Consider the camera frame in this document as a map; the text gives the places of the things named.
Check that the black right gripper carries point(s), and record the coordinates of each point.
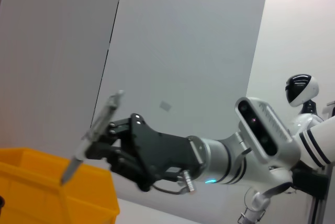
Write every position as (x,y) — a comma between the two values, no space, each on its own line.
(162,150)

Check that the grey white pen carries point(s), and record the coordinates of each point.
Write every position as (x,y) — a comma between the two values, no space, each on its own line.
(99,122)

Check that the yellow plastic bin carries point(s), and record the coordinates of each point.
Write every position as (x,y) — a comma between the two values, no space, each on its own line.
(39,187)

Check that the white black robot torso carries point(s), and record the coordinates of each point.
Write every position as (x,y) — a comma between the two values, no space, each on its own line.
(306,119)

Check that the black white robot head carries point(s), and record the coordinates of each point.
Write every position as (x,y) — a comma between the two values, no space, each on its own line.
(301,90)

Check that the small white wall sticker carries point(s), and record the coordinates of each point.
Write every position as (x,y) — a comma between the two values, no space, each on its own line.
(166,105)

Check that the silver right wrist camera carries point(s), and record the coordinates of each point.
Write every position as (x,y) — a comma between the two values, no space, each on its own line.
(264,127)

